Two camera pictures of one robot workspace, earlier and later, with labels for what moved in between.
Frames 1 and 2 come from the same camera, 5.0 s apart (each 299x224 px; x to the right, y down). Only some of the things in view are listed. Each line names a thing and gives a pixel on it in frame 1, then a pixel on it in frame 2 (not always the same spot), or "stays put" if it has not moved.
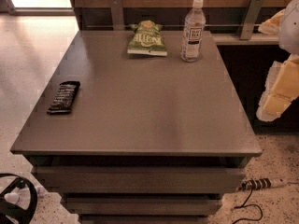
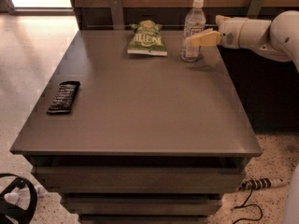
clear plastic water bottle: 194,25 stays put
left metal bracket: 117,9 stays put
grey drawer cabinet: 149,139 stays put
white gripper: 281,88 to 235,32
